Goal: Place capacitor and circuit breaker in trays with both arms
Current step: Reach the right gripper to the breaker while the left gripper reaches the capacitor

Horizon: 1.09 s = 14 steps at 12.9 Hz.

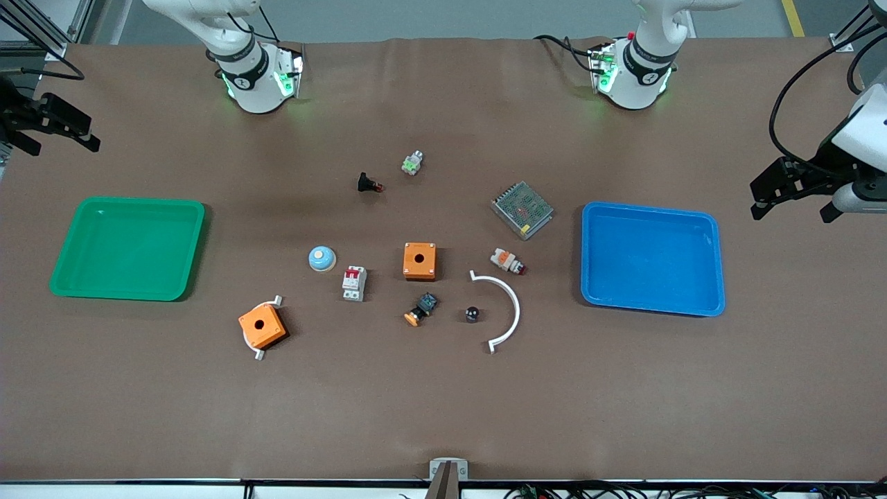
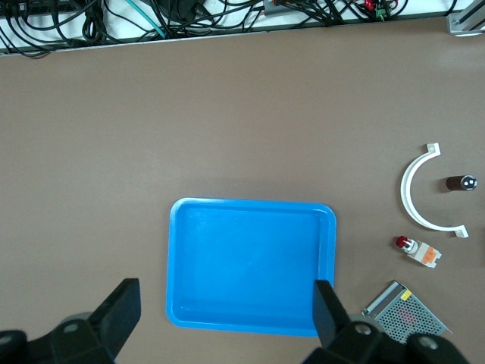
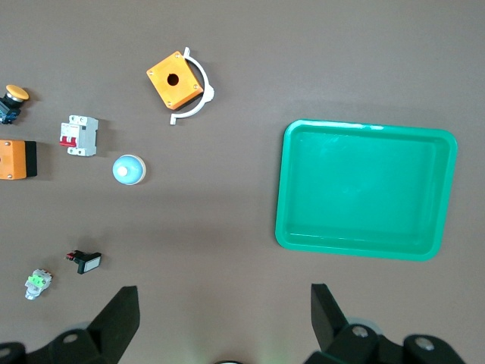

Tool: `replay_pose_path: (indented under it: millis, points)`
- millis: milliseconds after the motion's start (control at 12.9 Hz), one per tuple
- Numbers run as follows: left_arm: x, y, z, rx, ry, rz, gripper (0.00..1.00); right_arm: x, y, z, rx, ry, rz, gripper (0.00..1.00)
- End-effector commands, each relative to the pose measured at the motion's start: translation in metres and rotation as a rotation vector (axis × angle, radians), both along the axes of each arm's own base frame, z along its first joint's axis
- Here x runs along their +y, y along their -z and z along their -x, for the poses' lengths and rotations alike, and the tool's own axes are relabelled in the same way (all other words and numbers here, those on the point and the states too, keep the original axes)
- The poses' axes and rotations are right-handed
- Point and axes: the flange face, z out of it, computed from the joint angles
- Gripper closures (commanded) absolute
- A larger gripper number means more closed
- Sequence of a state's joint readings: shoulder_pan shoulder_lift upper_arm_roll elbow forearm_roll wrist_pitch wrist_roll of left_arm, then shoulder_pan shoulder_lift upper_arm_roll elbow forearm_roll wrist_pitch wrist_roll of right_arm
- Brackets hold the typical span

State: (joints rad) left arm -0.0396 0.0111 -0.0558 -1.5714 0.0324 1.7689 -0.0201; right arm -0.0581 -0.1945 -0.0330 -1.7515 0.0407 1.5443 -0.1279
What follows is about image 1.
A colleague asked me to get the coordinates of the white red circuit breaker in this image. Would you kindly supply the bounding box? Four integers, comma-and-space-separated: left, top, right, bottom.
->
342, 265, 368, 302

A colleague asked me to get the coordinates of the green plastic tray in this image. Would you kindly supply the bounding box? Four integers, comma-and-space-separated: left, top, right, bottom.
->
49, 197, 207, 302

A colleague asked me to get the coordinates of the blue plastic tray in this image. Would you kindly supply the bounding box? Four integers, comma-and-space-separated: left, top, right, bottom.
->
581, 202, 726, 317

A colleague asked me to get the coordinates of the metal mesh power supply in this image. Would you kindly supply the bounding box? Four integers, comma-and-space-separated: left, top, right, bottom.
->
491, 181, 555, 241

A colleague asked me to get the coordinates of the orange button box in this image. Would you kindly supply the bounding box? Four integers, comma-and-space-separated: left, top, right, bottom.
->
238, 304, 288, 349
403, 242, 438, 281

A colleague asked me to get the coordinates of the white orange red indicator lamp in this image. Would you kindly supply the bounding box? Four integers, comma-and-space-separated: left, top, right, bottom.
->
490, 248, 527, 277

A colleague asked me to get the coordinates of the orange black push button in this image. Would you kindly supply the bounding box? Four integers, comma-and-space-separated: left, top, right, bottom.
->
404, 292, 439, 327

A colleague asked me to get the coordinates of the brown table mat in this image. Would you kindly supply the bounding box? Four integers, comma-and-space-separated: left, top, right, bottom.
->
0, 38, 887, 482

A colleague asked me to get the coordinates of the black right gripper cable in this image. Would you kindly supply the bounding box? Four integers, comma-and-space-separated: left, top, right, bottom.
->
0, 12, 85, 81

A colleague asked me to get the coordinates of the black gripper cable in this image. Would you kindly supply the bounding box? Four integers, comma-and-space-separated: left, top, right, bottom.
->
0, 12, 85, 81
769, 28, 887, 175

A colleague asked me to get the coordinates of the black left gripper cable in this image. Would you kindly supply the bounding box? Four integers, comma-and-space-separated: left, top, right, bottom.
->
769, 28, 887, 175

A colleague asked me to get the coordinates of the aluminium frame post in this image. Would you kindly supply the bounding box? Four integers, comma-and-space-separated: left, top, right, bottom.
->
828, 0, 887, 53
0, 0, 98, 62

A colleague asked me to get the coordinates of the black right arm base cable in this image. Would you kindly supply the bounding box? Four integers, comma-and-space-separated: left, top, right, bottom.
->
225, 7, 281, 44

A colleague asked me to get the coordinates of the black arm base cable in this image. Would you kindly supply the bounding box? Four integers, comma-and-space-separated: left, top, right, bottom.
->
532, 33, 598, 73
225, 7, 281, 44

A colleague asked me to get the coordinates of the large white curved bracket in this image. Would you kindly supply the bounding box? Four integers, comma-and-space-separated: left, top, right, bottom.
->
469, 270, 521, 355

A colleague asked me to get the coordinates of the black left arm base cable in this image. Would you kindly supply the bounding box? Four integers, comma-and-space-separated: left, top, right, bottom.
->
532, 33, 598, 73

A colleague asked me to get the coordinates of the orange box with bracket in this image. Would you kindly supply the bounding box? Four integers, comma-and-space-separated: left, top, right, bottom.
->
243, 295, 285, 361

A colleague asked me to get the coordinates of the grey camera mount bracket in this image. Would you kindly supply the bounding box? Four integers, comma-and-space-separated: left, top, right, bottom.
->
428, 458, 469, 499

